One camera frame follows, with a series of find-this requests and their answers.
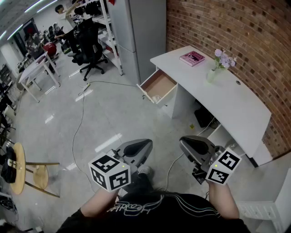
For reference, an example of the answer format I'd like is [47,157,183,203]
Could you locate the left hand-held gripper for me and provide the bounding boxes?
[88,138,153,193]

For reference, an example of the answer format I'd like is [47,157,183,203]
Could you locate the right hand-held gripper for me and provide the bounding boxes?
[179,136,242,186]

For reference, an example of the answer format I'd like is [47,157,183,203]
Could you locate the white wooden drawer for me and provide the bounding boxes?
[136,69,178,108]

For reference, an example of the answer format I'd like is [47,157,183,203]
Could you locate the person's right forearm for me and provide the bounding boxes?
[207,181,241,220]

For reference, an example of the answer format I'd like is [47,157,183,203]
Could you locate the person's left forearm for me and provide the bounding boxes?
[81,188,121,218]

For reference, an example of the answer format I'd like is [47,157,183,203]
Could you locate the person's grey shoe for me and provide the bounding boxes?
[138,166,152,176]

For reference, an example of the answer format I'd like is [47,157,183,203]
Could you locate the person's black trousers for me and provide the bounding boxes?
[126,172,161,198]

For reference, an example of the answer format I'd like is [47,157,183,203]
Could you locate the black box under desk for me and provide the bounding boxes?
[194,106,216,128]

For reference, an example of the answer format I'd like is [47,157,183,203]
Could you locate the white low cabinet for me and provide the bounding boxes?
[236,168,291,233]

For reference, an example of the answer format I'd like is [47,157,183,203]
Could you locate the person's black printed t-shirt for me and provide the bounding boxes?
[55,190,251,233]

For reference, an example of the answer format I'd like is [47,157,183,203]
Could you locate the white desk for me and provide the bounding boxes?
[150,45,272,168]

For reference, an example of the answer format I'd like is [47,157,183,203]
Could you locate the round wooden stool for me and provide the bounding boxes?
[9,142,61,198]

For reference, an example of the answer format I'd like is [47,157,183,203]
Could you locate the pale glass vase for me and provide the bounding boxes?
[206,67,223,84]

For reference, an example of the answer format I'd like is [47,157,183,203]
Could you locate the black bag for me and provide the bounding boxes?
[0,145,17,184]

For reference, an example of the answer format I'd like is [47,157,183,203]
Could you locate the pink book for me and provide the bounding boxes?
[179,51,206,67]

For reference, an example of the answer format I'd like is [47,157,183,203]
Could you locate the black office chair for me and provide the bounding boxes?
[67,17,109,82]

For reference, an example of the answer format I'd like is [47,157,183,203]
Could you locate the white table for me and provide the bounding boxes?
[18,51,61,103]

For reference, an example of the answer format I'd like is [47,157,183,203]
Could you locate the white metal shelf rack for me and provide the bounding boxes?
[90,0,125,76]

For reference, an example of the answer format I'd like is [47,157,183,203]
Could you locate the red round object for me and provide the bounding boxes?
[43,42,58,56]

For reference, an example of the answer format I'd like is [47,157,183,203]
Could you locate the white cable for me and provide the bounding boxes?
[166,122,219,191]

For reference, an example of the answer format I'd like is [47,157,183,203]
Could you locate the grey floor cable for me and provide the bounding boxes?
[72,81,137,194]

